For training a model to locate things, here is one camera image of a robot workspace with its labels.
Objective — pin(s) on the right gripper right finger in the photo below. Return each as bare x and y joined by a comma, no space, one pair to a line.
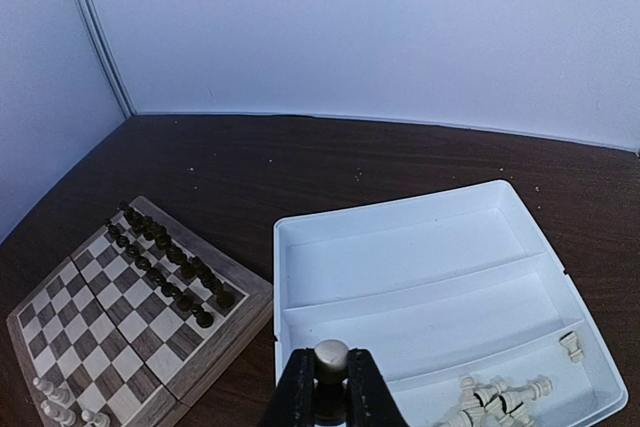
369,401

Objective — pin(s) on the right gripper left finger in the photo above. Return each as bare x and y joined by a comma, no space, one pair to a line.
292,402

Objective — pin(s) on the white pawn second row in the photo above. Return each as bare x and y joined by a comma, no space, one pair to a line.
331,370

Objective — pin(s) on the white chess piece short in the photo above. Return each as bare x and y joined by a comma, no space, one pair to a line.
96,419

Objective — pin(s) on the white chess piece tall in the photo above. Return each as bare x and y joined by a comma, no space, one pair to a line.
64,416

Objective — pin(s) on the pile of white chess pieces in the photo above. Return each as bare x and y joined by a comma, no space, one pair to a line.
500,397

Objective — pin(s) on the wooden chess board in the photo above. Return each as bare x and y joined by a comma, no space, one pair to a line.
98,327

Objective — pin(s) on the dark pawn eight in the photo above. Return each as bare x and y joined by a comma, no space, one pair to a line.
204,319

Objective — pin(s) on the dark rook right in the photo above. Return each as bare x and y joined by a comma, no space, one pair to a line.
224,299

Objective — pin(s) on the white plastic tray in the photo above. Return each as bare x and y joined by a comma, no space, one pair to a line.
460,283

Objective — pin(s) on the dark pawn seven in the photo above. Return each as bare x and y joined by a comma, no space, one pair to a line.
185,302

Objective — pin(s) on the dark knight right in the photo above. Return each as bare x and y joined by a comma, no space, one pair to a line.
204,273

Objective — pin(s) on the dark knight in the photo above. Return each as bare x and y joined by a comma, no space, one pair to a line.
134,218
204,273

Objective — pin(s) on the dark pawn six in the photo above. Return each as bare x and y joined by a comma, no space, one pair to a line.
170,290

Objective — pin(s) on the dark bishop right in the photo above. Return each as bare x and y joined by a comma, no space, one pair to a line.
188,269

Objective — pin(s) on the dark bishop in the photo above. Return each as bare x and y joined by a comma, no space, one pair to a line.
188,269
146,225

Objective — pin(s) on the dark pawn five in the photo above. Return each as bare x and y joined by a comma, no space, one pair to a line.
154,275

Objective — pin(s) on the dark king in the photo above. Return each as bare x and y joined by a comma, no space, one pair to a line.
175,255

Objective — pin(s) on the dark pawn four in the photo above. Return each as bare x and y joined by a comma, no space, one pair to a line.
142,263

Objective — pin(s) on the dark queen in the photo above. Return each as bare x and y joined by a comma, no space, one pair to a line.
161,238

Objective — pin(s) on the dark pawn three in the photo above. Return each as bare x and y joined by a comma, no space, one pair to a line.
132,251

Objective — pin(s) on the dark bishop left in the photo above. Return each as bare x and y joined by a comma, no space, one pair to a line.
146,225

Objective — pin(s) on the dark pawn two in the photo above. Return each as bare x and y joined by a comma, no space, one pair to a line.
122,241

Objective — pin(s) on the dark knight left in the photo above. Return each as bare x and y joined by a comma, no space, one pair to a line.
134,218

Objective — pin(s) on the left aluminium frame post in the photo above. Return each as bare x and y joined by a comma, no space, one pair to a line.
90,18

